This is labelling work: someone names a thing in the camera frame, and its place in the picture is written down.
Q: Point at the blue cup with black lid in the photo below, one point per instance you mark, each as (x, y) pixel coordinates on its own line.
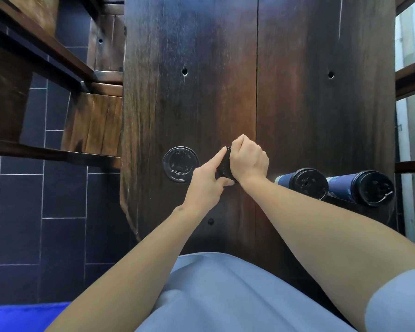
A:
(370, 188)
(306, 183)

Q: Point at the person's left forearm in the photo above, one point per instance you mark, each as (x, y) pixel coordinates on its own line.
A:
(131, 269)

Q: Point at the person's right hand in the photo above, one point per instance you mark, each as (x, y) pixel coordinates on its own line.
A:
(250, 162)

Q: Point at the light blue shirt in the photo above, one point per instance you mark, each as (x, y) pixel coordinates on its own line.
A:
(228, 297)

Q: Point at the person's right forearm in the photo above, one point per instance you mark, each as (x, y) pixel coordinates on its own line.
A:
(325, 238)

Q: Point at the person's left hand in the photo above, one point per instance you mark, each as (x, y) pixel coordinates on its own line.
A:
(202, 184)

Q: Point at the person's right fingers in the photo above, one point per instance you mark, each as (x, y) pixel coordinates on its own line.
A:
(237, 148)

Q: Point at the dark wooden chair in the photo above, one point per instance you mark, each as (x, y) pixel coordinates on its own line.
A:
(10, 82)

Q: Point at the bright blue cloth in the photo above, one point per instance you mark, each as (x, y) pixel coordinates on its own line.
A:
(20, 318)

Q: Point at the paper cup with black lid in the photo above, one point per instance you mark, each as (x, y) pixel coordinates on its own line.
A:
(225, 169)
(180, 164)

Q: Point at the dark wooden window frame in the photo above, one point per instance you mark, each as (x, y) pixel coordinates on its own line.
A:
(409, 77)

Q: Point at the dark wooden bench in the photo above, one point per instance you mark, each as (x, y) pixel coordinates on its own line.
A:
(96, 124)

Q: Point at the person's left thumb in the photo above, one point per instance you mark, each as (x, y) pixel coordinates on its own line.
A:
(224, 183)

